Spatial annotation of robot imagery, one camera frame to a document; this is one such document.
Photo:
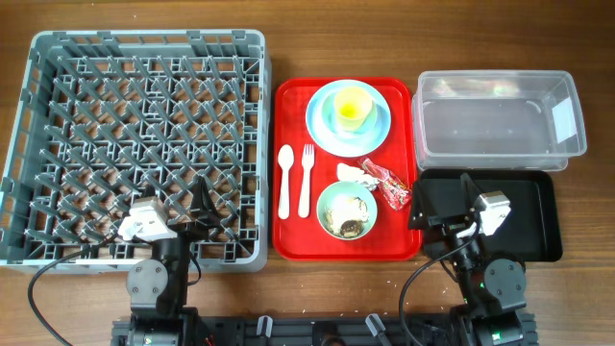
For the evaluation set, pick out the light blue bowl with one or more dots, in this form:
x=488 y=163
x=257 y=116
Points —
x=329 y=119

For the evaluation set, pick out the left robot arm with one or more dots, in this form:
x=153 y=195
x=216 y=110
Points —
x=158 y=285

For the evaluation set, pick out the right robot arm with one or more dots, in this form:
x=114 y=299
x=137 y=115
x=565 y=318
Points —
x=493 y=288

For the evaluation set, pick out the light blue plate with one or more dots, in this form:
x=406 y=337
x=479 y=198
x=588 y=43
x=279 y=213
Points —
x=347 y=147

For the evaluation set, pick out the yellow plastic cup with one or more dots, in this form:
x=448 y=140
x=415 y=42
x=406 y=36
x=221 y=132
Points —
x=352 y=105

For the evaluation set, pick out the white plastic spoon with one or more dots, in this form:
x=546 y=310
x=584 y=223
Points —
x=285 y=161

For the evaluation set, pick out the red plastic tray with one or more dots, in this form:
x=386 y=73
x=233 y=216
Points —
x=297 y=238

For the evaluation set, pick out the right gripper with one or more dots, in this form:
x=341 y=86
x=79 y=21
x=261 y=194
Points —
x=447 y=227

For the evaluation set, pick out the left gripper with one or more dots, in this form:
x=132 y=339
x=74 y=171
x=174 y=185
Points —
x=205 y=211

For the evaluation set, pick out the red candy wrapper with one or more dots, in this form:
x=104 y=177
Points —
x=394 y=191

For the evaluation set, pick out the green bowl with food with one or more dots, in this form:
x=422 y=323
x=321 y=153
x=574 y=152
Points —
x=347 y=211

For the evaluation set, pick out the black waste tray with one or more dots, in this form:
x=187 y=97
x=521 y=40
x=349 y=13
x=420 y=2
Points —
x=531 y=230

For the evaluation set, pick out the grey dishwasher rack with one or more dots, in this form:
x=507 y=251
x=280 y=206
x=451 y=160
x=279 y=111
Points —
x=104 y=115

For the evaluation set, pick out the white plastic fork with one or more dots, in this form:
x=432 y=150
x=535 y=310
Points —
x=308 y=160

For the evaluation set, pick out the clear plastic bin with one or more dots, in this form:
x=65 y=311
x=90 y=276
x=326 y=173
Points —
x=497 y=119

